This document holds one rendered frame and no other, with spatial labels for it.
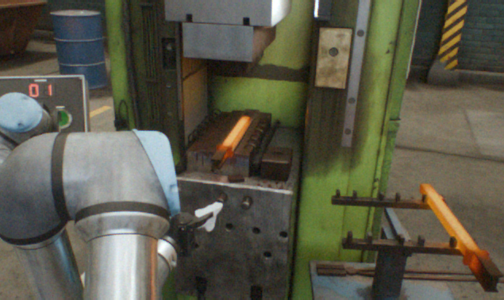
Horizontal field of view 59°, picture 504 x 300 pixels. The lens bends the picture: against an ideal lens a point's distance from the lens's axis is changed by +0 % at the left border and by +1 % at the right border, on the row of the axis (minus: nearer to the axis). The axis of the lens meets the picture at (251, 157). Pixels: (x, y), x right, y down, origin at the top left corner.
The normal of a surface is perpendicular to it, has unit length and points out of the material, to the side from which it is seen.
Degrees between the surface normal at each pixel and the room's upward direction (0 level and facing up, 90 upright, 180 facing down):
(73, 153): 35
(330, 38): 90
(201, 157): 90
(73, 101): 60
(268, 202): 90
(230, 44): 90
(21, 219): 110
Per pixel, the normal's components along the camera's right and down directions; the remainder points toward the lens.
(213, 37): -0.20, 0.39
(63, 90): 0.22, -0.11
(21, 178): -0.23, -0.05
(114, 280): 0.06, -0.44
